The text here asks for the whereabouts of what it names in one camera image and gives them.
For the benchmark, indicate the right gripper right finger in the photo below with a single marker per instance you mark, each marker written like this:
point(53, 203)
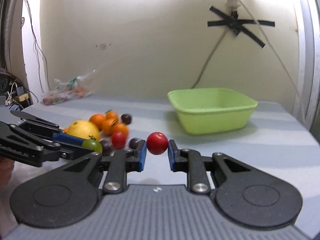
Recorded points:
point(241, 193)

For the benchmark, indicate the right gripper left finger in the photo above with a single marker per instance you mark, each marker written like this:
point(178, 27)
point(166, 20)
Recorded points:
point(70, 193)

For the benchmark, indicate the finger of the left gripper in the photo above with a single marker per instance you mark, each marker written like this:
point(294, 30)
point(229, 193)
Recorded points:
point(71, 147)
point(34, 119)

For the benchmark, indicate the large yellow citrus fruit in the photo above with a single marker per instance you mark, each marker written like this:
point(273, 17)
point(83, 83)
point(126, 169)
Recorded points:
point(84, 129)

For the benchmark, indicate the orange mandarin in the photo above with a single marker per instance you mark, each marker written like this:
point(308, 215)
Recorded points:
point(107, 126)
point(97, 119)

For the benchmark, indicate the red tomato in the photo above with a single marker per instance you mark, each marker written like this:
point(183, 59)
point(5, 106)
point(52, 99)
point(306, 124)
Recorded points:
point(157, 143)
point(118, 140)

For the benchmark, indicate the dark purple tomato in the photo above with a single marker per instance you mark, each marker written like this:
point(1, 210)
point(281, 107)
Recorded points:
point(107, 148)
point(134, 142)
point(126, 118)

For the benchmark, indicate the plastic bag of fruit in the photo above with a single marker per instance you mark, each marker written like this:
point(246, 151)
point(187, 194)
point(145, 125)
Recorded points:
point(77, 88)

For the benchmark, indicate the green plastic basin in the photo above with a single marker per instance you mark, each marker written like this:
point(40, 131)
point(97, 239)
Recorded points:
point(202, 111)

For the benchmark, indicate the black tape cross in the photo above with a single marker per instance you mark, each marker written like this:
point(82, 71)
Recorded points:
point(236, 25)

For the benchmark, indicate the window frame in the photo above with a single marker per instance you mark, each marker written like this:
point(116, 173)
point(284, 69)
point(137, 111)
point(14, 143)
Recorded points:
point(306, 107)

